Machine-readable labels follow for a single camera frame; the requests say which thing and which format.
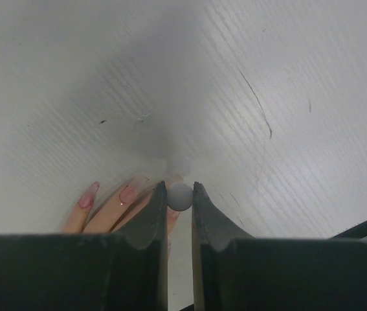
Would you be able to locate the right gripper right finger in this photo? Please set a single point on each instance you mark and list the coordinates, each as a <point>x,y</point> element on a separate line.
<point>235,271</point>

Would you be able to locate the white nail polish cap brush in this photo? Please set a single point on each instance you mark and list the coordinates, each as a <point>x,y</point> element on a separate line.
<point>179,196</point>

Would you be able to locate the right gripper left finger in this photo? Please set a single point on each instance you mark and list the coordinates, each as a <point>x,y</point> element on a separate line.
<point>124,270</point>

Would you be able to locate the mannequin hand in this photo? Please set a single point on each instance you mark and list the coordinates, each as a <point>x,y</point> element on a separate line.
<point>123,205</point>

